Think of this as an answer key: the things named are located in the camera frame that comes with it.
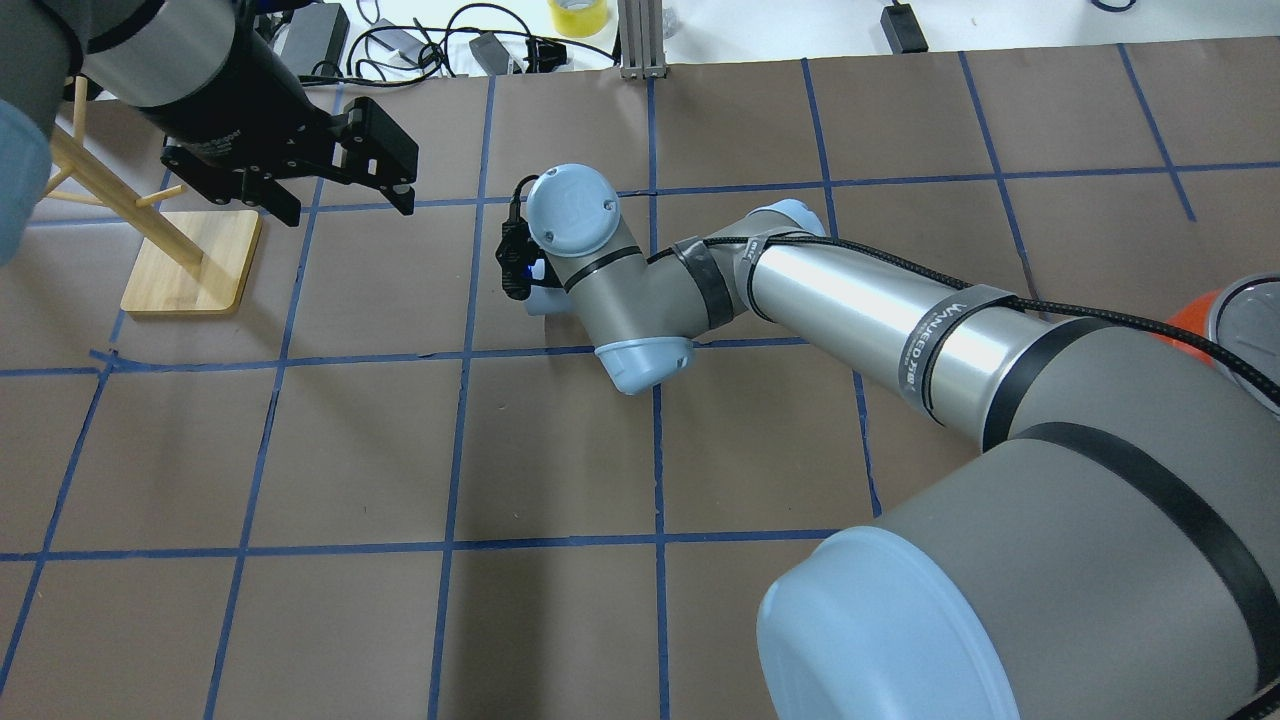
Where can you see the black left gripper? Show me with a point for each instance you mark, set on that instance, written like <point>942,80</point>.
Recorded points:
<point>243,100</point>

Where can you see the aluminium frame post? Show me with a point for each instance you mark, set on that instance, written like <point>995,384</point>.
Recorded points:
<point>641,40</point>

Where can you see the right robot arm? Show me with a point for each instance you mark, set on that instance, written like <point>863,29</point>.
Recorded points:
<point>1111,552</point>

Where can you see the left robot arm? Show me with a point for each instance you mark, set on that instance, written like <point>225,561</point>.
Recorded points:
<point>116,44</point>

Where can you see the wooden cup rack stand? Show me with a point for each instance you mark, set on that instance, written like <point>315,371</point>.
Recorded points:
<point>190,263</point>

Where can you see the small black power adapter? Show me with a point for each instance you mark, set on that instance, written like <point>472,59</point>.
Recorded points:
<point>902,29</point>

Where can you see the black power adapter brick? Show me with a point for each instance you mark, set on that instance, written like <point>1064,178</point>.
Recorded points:
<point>314,38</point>

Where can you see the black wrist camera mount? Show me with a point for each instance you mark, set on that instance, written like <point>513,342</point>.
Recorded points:
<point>517,253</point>

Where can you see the orange cylindrical container grey lid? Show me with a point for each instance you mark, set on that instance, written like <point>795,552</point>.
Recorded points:
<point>1242,317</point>

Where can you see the yellow tape roll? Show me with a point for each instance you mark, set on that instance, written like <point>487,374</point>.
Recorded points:
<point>578,18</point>

